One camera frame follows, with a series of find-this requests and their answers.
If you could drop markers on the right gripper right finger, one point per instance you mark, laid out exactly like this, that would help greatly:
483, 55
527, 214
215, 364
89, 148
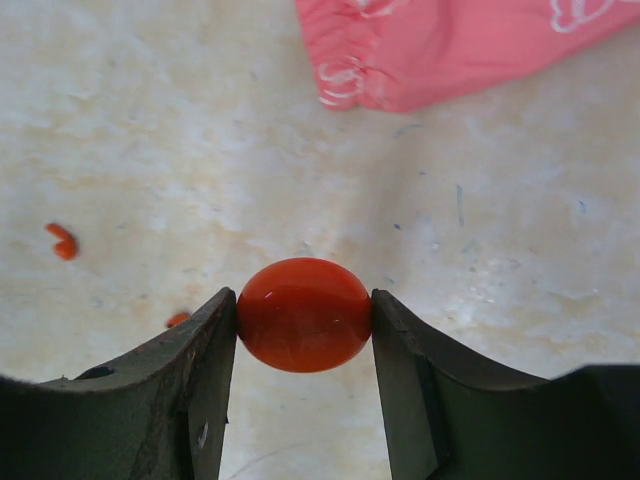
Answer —
450, 412

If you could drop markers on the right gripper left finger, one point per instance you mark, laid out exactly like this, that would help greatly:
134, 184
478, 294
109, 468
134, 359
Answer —
128, 418

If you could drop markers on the orange earbud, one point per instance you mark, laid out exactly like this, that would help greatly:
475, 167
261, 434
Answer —
177, 319
66, 248

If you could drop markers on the orange charging case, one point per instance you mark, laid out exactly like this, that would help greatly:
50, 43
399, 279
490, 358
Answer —
304, 315

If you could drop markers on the pink patterned cloth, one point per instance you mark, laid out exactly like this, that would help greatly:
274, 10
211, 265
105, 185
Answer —
398, 56

